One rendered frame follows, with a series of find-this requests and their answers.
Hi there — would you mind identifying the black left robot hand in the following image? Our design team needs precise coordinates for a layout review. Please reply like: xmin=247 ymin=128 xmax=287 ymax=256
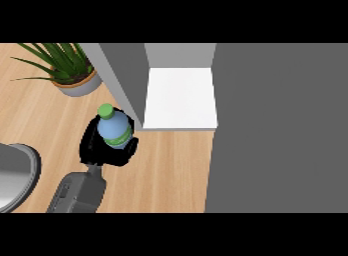
xmin=79 ymin=107 xmax=141 ymax=167

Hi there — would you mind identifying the blue green-capped water bottle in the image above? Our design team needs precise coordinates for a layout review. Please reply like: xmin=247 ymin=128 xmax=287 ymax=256
xmin=96 ymin=103 xmax=135 ymax=149

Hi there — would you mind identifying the grey open cabinet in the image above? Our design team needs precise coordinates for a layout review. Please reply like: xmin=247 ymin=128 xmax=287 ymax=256
xmin=79 ymin=43 xmax=220 ymax=132

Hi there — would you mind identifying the dark grey cabinet door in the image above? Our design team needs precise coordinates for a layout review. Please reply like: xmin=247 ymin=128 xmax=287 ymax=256
xmin=204 ymin=43 xmax=348 ymax=214

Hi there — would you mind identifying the grey rounded appliance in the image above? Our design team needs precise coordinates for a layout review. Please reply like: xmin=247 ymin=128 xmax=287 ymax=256
xmin=0 ymin=138 xmax=43 ymax=214

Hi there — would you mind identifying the green potted plant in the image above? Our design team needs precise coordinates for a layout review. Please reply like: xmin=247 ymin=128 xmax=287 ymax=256
xmin=11 ymin=43 xmax=104 ymax=98

